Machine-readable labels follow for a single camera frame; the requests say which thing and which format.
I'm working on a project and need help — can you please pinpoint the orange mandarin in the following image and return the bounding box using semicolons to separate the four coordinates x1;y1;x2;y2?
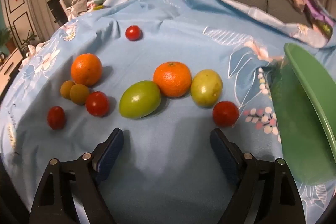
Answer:
153;61;192;98
71;53;103;87

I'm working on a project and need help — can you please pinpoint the red cherry tomato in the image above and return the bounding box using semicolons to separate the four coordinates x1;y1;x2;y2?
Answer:
213;101;240;127
85;92;109;117
125;25;142;41
47;106;66;130

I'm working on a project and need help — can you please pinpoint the potted plant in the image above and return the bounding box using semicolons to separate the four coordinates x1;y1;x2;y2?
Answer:
1;27;38;56

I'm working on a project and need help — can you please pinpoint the light blue floral cloth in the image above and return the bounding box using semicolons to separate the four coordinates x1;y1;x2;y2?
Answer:
1;0;335;223

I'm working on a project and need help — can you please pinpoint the green tomato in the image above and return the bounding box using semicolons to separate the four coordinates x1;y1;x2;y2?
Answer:
119;81;161;119

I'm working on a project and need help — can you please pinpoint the yellow-green tomato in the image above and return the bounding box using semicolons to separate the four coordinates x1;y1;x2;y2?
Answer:
190;69;223;107

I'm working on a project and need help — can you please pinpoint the purple clothing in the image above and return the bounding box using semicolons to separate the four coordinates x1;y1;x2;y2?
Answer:
305;0;335;40

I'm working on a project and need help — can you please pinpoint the small brown fruit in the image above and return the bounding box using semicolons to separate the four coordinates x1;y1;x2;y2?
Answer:
70;84;90;105
60;81;75;100

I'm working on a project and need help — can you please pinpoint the green plastic bowl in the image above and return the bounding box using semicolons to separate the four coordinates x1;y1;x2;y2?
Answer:
270;43;335;185

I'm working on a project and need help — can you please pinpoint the clothes heap on left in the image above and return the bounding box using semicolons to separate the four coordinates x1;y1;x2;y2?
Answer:
66;0;104;21

